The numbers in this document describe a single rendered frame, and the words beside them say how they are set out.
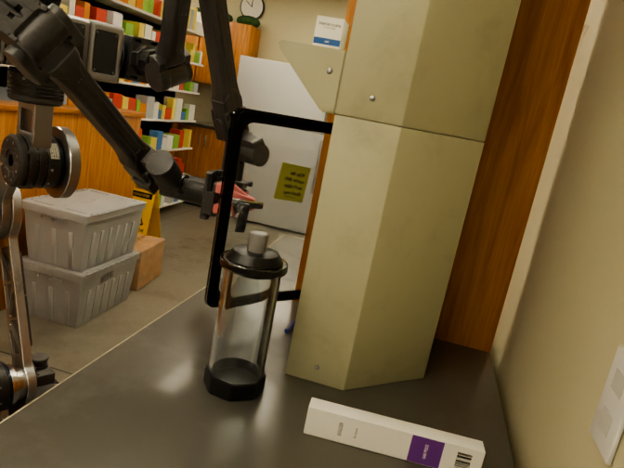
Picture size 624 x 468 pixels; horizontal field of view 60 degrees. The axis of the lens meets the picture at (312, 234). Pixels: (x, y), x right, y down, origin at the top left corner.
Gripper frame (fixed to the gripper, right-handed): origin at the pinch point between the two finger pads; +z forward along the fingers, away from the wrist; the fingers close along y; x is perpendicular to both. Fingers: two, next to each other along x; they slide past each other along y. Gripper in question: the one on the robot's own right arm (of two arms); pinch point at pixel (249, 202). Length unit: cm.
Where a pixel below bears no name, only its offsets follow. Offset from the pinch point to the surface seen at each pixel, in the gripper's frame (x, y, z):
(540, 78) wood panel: 19, 37, 52
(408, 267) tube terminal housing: -11.7, -2.1, 35.0
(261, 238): -27.9, 0.8, 12.2
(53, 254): 137, -81, -149
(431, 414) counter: -17, -25, 45
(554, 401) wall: -23, -14, 61
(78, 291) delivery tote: 136, -97, -132
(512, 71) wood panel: 19, 37, 46
